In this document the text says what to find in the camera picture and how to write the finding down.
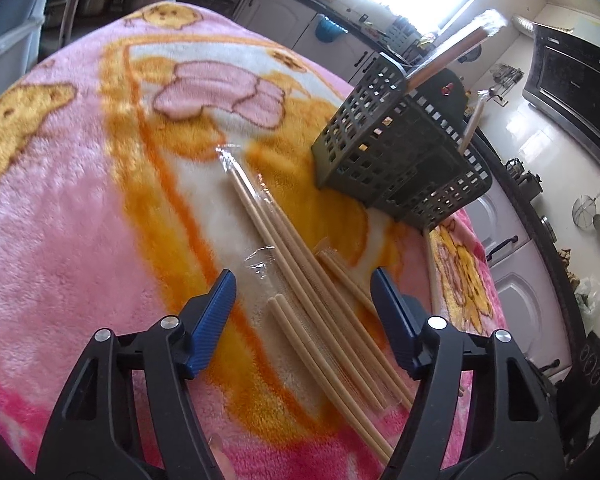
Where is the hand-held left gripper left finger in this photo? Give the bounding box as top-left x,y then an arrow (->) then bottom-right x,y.
35,269 -> 237,480

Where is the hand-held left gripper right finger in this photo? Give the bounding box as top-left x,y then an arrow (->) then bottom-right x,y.
370,267 -> 568,480

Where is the wooden chopstick pair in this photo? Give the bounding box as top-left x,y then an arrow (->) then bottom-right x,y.
316,251 -> 381,317
272,230 -> 416,406
422,227 -> 441,313
215,144 -> 388,408
266,296 -> 393,463

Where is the grey perforated utensil basket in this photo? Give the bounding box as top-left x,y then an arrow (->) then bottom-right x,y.
311,52 -> 493,231

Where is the clear plastic bag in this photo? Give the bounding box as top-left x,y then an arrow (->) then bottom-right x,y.
575,275 -> 600,317

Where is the pile of ginger roots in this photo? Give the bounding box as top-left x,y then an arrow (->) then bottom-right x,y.
559,247 -> 581,281

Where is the pink printed fleece blanket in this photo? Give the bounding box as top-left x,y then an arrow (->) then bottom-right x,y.
0,2 -> 496,480

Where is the small hanging utensil rack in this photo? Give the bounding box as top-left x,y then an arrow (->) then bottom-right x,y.
490,62 -> 525,107

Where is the plastic-wrapped wooden rolling pin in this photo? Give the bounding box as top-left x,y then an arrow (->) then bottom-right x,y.
404,9 -> 508,92

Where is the black range hood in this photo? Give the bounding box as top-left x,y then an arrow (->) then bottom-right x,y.
522,22 -> 600,173

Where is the blue hanging waste bin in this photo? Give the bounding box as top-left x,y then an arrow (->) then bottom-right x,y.
314,12 -> 347,43

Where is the stainless steel shelf rack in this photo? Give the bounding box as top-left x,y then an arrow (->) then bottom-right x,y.
55,0 -> 95,46

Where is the wire mesh strainer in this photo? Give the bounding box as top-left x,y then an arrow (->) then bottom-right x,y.
572,176 -> 600,226

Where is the pale wrapped utensil handle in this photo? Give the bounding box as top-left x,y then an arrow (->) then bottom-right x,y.
459,91 -> 487,157

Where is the silver exhaust duct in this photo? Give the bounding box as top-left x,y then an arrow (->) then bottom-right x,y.
510,14 -> 537,36

